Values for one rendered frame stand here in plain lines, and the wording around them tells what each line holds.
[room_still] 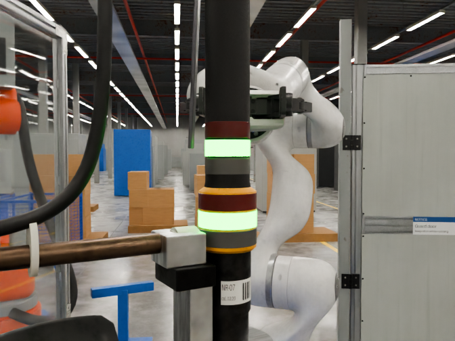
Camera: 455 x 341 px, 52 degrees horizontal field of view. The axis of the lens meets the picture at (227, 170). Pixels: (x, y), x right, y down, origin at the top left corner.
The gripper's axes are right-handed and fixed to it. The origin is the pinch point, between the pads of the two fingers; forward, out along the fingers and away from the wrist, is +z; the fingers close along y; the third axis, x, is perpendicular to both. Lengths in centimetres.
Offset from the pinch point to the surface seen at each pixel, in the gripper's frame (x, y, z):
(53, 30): 36, 70, -101
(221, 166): -7.0, 0.3, 20.5
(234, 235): -11.8, -0.6, 20.9
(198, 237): -11.8, 1.8, 21.8
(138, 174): -46, 256, -873
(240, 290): -15.9, -1.1, 20.2
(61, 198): -8.9, 9.6, 25.9
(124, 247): -12.2, 6.3, 24.0
